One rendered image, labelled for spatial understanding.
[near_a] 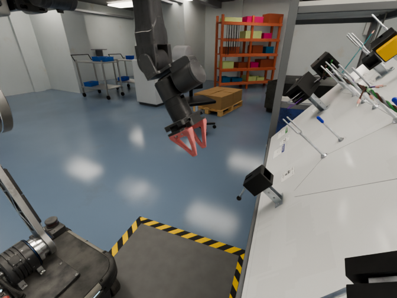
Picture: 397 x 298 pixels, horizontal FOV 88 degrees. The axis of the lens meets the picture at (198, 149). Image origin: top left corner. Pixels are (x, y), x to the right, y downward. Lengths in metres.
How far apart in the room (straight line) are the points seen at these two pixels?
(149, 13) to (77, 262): 1.26
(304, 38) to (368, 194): 7.81
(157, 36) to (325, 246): 0.52
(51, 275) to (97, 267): 0.21
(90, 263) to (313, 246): 1.19
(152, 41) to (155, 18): 0.05
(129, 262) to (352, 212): 1.42
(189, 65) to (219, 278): 1.30
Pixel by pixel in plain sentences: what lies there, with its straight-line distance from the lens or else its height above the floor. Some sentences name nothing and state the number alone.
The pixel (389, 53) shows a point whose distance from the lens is 0.69.
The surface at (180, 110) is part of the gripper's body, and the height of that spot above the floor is 1.15.
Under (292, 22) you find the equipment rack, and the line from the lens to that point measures 1.10.
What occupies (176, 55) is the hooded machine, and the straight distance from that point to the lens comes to 6.81.
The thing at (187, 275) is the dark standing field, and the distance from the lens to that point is 1.53.
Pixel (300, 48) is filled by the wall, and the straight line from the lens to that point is 8.16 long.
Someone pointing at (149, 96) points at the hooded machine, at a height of 0.24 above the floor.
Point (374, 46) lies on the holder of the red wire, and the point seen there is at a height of 1.29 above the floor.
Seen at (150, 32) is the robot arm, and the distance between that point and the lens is 0.53.
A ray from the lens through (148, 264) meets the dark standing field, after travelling 1.60.
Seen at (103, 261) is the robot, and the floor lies 0.24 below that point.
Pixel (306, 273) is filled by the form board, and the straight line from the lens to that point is 0.41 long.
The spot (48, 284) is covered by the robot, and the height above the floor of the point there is 0.26.
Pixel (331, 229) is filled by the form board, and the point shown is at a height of 1.02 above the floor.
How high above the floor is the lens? 1.30
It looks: 27 degrees down
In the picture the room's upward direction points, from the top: straight up
